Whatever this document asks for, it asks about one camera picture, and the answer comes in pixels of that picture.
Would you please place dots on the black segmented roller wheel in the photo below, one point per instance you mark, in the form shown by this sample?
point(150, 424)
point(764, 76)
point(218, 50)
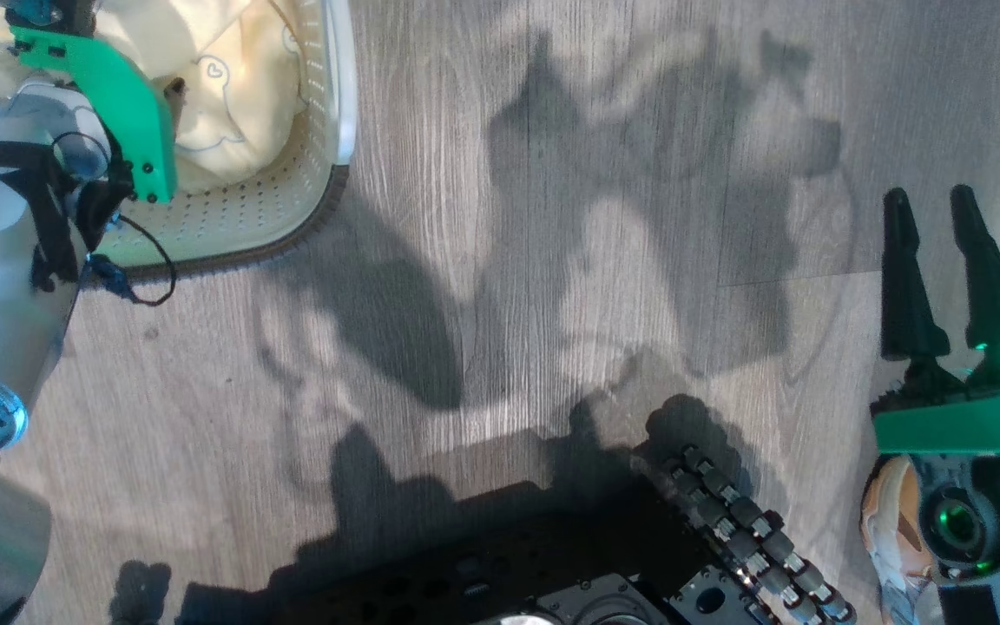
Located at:
point(752, 538)

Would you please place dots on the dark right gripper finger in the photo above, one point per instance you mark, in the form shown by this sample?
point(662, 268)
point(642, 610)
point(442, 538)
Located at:
point(906, 295)
point(990, 295)

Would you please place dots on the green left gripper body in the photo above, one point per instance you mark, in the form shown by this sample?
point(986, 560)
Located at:
point(122, 95)

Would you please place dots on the cream perforated laundry basket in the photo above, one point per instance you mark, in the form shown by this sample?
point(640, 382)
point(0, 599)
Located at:
point(248, 221)

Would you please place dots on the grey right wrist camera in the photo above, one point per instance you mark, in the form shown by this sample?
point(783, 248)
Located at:
point(960, 525)

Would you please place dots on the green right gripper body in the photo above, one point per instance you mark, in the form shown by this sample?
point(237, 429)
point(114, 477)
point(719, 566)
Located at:
point(960, 425)

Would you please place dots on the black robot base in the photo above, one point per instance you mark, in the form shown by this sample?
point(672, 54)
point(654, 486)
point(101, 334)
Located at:
point(465, 573)

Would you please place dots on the cream yellow printed garment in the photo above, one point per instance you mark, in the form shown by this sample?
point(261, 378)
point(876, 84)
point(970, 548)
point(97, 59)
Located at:
point(231, 95)

